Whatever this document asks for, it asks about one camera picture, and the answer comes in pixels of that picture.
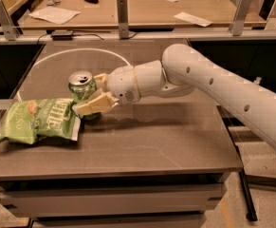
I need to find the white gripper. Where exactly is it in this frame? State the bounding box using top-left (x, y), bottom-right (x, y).
top-left (72, 66), bottom-right (140, 116)

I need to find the green soda can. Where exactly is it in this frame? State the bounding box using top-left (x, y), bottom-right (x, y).
top-left (68, 70), bottom-right (97, 109)

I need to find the green jalapeno chip bag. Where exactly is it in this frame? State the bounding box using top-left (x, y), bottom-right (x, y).
top-left (0, 98), bottom-right (81, 144)

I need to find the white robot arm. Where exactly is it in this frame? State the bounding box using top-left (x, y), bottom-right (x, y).
top-left (73, 44), bottom-right (276, 151)

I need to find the black power adapter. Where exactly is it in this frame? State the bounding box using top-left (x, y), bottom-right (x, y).
top-left (51, 30), bottom-right (73, 41)

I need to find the white paper sheet left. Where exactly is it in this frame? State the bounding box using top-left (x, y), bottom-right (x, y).
top-left (29, 7), bottom-right (80, 25)

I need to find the wooden back desk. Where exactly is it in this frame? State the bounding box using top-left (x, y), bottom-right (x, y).
top-left (18, 0), bottom-right (267, 30)

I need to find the white paper sheet right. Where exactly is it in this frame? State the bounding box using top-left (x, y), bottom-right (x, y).
top-left (175, 12), bottom-right (212, 28)

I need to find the grey drawer cabinet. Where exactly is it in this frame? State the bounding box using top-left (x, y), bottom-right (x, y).
top-left (0, 183), bottom-right (226, 228)

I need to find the black cable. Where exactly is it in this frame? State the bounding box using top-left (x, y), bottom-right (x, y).
top-left (36, 31), bottom-right (138, 46)

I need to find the middle metal bracket post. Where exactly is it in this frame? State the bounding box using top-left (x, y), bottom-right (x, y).
top-left (117, 0), bottom-right (135, 39)

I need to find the metal bracket post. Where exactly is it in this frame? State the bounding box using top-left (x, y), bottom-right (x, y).
top-left (229, 0), bottom-right (252, 36)
top-left (0, 0), bottom-right (19, 41)
top-left (117, 0), bottom-right (135, 39)

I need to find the left metal bracket post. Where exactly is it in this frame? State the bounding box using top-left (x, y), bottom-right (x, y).
top-left (0, 0), bottom-right (19, 41)

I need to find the right metal bracket post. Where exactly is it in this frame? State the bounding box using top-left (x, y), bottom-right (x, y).
top-left (229, 0), bottom-right (252, 36)

